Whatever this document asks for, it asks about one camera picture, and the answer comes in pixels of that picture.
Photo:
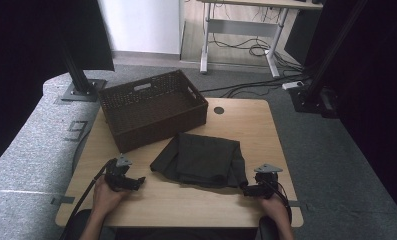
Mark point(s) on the black table grommet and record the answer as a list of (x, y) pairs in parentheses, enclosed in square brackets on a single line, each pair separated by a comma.
[(219, 110)]

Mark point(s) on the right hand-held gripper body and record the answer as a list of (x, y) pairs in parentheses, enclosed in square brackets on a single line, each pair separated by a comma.
[(267, 185)]

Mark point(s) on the white-legged desk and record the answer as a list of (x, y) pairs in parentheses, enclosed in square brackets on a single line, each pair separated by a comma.
[(242, 28)]

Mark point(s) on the person's right hand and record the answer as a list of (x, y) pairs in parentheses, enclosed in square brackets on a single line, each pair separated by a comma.
[(275, 208)]

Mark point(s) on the grey tape strip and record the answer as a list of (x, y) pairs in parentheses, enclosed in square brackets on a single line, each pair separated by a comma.
[(294, 203), (63, 200)]

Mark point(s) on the white power strip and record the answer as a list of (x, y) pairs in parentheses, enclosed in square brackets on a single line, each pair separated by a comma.
[(292, 85)]

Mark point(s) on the dark curtain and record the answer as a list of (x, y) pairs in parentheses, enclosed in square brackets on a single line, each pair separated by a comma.
[(26, 66), (379, 100)]

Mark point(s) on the brown woven basket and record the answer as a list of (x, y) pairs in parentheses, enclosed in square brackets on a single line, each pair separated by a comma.
[(152, 110)]

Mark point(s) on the black slanted stand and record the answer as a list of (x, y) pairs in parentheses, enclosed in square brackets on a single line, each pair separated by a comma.
[(319, 76)]

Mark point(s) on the black stand with base plate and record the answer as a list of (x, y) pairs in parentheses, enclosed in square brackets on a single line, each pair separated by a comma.
[(81, 86)]

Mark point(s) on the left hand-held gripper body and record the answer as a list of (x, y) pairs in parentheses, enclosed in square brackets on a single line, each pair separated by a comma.
[(116, 173)]

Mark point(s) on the white panel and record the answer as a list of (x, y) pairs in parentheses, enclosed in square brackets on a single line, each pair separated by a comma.
[(142, 26)]

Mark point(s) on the dark garment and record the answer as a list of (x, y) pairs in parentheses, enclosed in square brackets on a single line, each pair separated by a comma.
[(202, 160)]

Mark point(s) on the person's left hand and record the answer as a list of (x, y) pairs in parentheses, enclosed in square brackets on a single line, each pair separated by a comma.
[(106, 200)]

